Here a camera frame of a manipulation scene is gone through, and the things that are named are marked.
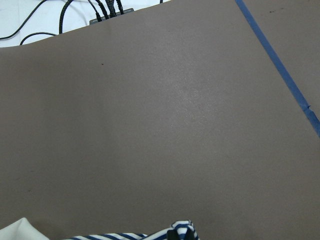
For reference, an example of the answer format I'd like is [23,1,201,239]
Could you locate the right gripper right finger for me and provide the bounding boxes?
[184,229,195,240]

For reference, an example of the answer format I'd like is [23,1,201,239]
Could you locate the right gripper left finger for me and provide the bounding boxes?
[166,229,178,240]

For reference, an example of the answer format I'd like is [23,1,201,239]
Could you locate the navy white striped polo shirt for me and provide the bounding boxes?
[0,216,198,240]

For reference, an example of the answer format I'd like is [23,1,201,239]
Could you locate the left grey usb hub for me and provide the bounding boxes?
[89,7,136,26]

